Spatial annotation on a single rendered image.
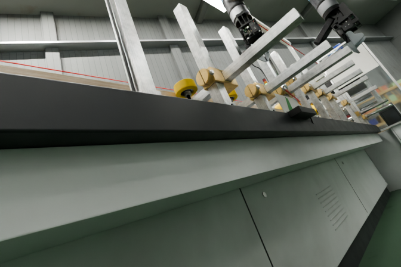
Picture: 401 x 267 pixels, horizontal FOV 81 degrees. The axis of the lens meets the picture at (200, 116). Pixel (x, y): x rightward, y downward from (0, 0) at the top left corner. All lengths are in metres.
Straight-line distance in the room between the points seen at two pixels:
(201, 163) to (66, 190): 0.25
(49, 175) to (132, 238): 0.29
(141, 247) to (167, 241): 0.07
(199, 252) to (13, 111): 0.52
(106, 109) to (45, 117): 0.08
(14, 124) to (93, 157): 0.11
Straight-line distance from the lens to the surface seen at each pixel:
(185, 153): 0.46
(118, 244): 0.57
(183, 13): 0.84
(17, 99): 0.34
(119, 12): 0.61
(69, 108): 0.35
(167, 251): 0.63
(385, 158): 3.46
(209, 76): 0.65
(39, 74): 0.66
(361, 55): 3.44
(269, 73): 1.15
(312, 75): 1.12
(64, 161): 0.36
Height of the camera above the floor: 0.47
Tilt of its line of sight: 22 degrees up
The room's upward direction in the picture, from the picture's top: 22 degrees counter-clockwise
